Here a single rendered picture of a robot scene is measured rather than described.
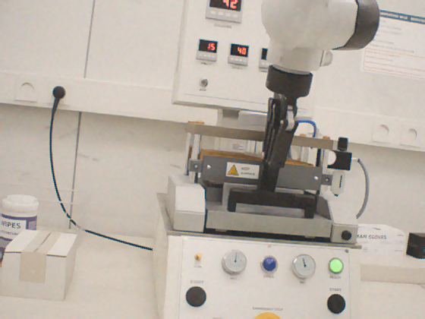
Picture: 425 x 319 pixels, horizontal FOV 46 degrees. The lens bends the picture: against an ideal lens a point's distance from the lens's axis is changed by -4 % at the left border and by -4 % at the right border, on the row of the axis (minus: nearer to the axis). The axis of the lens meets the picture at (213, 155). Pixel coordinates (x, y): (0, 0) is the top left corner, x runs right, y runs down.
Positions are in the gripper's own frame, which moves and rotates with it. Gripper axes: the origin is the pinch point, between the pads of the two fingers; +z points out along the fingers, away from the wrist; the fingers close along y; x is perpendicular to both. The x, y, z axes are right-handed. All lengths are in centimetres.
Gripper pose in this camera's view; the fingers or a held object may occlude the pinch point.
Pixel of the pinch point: (267, 179)
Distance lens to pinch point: 93.0
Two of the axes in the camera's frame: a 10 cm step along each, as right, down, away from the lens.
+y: 0.9, 4.0, -9.1
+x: 9.8, 1.0, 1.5
